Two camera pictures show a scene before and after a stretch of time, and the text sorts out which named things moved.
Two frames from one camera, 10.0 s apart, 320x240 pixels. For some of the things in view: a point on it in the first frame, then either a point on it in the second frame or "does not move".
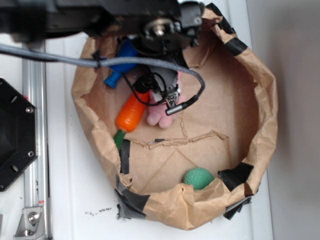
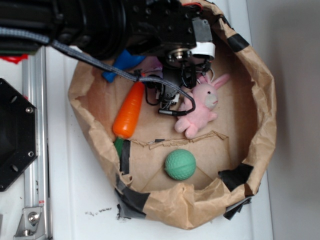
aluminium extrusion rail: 34,91 does not move
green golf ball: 199,178 -> 180,164
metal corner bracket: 31,225 does not move
